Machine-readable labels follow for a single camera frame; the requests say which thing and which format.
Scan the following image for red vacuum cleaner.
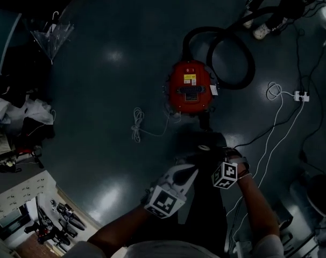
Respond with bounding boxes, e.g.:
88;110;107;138
162;60;221;116

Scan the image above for white vacuum power cord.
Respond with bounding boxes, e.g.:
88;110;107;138
130;106;183;144

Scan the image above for white power strip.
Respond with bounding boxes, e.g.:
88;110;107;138
294;90;311;103

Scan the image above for black power cable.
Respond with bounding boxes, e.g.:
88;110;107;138
232;103;301;149
295;23;326;167

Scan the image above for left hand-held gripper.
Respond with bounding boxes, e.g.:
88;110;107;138
143;164;200;220

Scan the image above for person's black trouser leg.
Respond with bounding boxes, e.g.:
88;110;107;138
179;168;229;242

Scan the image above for person's left forearm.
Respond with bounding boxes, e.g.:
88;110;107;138
87;205;153;252

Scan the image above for white extension cable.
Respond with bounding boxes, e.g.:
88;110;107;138
226;81;306;218

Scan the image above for white locker cabinet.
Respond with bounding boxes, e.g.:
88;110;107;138
0;170;58;227

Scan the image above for black vacuum hose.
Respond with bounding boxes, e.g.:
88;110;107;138
182;5;284;91

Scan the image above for parked bicycles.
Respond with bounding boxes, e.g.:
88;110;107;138
24;197;87;254

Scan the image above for person's right forearm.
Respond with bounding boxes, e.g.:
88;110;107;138
237;169;281;242

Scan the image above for frosted glass window panel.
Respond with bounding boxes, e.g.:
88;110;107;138
0;8;23;76

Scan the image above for pile of clothes and bags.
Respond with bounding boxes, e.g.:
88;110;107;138
0;79;56;173

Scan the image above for transparent umbrella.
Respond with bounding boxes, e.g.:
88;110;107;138
30;11;75;66

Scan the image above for person's light grey shirt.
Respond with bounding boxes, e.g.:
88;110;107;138
71;234;287;258

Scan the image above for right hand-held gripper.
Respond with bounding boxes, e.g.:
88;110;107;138
211;147;250;190

